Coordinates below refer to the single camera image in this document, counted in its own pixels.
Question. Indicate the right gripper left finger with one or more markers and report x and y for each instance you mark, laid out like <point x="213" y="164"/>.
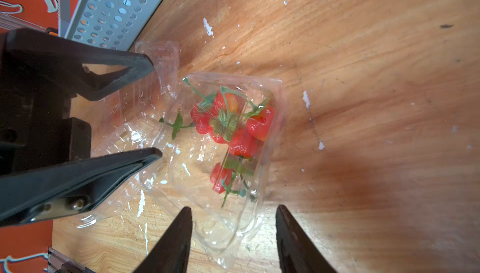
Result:
<point x="171" y="253"/>

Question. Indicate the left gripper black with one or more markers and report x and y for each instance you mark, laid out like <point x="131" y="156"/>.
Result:
<point x="43" y="178"/>

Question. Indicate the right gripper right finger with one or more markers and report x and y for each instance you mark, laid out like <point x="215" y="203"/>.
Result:
<point x="297" y="253"/>

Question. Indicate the clear clamshell container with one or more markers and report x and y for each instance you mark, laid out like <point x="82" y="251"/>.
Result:
<point x="181" y="178"/>

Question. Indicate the blue perforated plastic basket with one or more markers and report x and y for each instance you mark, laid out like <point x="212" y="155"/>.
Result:
<point x="107" y="24"/>

